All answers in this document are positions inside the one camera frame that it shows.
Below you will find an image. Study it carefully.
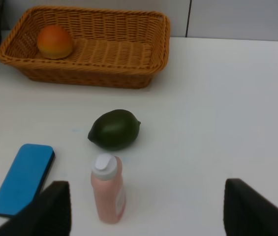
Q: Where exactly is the dark green lime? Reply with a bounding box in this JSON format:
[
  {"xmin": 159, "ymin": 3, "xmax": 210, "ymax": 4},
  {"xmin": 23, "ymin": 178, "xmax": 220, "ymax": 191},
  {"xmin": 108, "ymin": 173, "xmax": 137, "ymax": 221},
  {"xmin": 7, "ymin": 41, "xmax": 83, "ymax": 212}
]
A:
[{"xmin": 88, "ymin": 109, "xmax": 141, "ymax": 151}]

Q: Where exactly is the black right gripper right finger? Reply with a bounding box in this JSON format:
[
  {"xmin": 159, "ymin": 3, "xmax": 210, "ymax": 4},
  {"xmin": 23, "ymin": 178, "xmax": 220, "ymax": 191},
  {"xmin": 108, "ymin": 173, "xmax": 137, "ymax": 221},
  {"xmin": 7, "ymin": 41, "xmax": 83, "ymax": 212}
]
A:
[{"xmin": 223, "ymin": 178, "xmax": 278, "ymax": 236}]

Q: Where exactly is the pink bottle white cap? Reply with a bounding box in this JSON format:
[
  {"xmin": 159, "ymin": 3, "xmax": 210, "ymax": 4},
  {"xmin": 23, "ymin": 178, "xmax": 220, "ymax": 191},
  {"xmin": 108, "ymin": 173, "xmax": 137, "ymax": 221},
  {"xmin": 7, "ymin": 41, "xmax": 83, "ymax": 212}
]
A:
[{"xmin": 91, "ymin": 153, "xmax": 126, "ymax": 224}]

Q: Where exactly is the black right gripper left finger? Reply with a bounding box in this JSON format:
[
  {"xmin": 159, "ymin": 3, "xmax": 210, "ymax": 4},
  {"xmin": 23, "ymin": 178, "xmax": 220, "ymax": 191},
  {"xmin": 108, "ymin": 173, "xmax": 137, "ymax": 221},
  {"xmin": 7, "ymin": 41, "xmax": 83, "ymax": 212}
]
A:
[{"xmin": 0, "ymin": 181, "xmax": 71, "ymax": 236}]

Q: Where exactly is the orange wicker basket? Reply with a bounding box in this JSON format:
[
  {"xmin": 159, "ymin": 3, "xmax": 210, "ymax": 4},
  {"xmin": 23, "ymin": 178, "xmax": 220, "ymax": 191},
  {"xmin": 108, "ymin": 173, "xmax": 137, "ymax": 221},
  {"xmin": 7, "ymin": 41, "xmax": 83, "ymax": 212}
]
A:
[{"xmin": 0, "ymin": 6, "xmax": 170, "ymax": 89}]

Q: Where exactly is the orange red round fruit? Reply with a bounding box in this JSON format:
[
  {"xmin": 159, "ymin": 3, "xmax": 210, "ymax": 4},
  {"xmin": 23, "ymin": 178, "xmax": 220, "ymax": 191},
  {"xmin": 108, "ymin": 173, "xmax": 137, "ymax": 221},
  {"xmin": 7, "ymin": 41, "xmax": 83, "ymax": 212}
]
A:
[{"xmin": 37, "ymin": 25, "xmax": 74, "ymax": 59}]

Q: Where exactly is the blue whiteboard eraser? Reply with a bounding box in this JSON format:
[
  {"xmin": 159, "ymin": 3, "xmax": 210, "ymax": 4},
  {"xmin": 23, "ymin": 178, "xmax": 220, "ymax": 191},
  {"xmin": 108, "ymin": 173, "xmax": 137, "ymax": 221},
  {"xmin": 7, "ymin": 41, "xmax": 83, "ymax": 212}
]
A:
[{"xmin": 0, "ymin": 144, "xmax": 55, "ymax": 218}]

